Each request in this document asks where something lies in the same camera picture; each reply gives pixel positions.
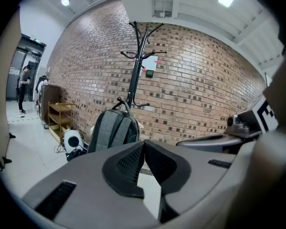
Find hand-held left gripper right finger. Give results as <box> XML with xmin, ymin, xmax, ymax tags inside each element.
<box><xmin>144</xmin><ymin>139</ymin><xmax>254</xmax><ymax>224</ymax></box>

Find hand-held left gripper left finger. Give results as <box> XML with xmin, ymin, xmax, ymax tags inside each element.
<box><xmin>20</xmin><ymin>140</ymin><xmax>163</xmax><ymax>229</ymax></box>

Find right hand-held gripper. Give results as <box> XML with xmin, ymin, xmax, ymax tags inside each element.
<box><xmin>175</xmin><ymin>95</ymin><xmax>280</xmax><ymax>155</ymax></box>

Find grey backpack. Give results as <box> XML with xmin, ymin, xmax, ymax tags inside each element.
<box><xmin>86</xmin><ymin>100</ymin><xmax>142</xmax><ymax>154</ymax></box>

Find black metal coat rack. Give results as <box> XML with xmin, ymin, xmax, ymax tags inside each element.
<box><xmin>111</xmin><ymin>20</ymin><xmax>169</xmax><ymax>112</ymax></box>

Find white round appliance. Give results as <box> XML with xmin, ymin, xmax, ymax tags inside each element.
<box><xmin>63</xmin><ymin>128</ymin><xmax>85</xmax><ymax>153</ymax></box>

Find wooden shelf trolley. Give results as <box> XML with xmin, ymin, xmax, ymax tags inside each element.
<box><xmin>47</xmin><ymin>102</ymin><xmax>76</xmax><ymax>143</ymax></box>

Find dark brown cabinet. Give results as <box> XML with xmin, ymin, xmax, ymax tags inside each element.
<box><xmin>39</xmin><ymin>83</ymin><xmax>62</xmax><ymax>129</ymax></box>

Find white bag on cabinet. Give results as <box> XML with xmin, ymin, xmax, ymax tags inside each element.
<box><xmin>35</xmin><ymin>74</ymin><xmax>50</xmax><ymax>98</ymax></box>

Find brown partition board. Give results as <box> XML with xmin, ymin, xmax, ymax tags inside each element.
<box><xmin>0</xmin><ymin>6</ymin><xmax>21</xmax><ymax>172</ymax></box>

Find black glass door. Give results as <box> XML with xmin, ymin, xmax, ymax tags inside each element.
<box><xmin>5</xmin><ymin>33</ymin><xmax>47</xmax><ymax>102</ymax></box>

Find bundle of black cables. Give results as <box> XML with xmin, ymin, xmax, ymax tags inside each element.
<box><xmin>53</xmin><ymin>143</ymin><xmax>88</xmax><ymax>162</ymax></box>

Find white paper wall notice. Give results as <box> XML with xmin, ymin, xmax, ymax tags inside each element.
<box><xmin>133</xmin><ymin>55</ymin><xmax>159</xmax><ymax>77</ymax></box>

